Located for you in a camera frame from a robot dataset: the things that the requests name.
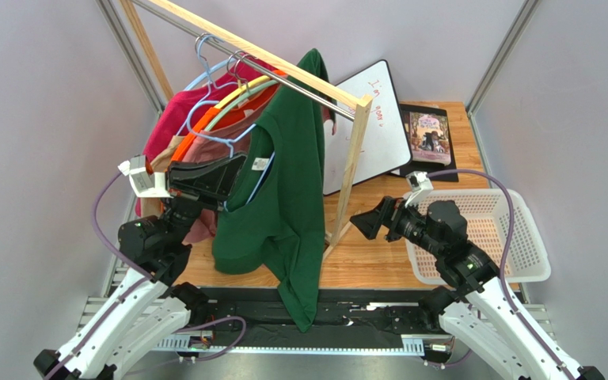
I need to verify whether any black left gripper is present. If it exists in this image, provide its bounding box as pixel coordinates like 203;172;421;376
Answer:
164;150;249;244

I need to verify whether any green t-shirt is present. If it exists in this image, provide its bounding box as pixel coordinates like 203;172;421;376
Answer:
211;48;336;334

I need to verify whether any mint green hanger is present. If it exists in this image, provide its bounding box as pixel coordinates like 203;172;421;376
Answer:
203;75;279;131

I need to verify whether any light blue wire hanger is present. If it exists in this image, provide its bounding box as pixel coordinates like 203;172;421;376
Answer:
173;93;276;211

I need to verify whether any dusty pink t-shirt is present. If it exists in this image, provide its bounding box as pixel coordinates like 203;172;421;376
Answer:
169;85;332;275

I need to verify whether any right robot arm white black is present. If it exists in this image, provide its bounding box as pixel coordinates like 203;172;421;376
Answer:
350;196;604;379

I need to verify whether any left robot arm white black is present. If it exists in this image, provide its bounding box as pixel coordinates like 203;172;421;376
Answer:
33;153;247;379

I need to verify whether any blue hanger at back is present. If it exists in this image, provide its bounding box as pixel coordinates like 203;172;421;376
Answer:
176;32;238;136

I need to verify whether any beige t-shirt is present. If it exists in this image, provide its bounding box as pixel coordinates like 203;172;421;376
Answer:
135;135;184;218

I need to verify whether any magenta t-shirt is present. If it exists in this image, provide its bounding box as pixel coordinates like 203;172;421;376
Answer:
134;59;279;217

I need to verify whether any orange t-shirt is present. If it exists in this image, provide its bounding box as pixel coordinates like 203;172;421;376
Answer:
171;75;279;163

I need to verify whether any yellow hanger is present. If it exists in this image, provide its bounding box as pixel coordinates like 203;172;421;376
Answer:
213;53;276;111

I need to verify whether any illustrated paperback book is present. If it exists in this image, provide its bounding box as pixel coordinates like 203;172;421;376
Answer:
408;112;452;165

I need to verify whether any white plastic basket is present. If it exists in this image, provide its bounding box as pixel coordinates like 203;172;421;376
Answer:
405;188;551;286

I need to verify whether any metal hanging rod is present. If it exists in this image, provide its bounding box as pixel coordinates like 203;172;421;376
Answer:
134;1;360;121

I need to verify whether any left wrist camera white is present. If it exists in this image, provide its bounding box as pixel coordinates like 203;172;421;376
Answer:
117;154;171;199

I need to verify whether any white whiteboard black frame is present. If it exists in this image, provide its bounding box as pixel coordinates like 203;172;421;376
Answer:
323;59;412;196

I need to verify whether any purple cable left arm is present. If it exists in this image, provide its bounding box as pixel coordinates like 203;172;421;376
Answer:
43;171;247;380

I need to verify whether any wooden clothes rack frame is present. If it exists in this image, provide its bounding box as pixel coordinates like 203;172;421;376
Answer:
120;0;373;259

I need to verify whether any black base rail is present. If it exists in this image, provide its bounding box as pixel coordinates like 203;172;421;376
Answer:
173;284;454;363

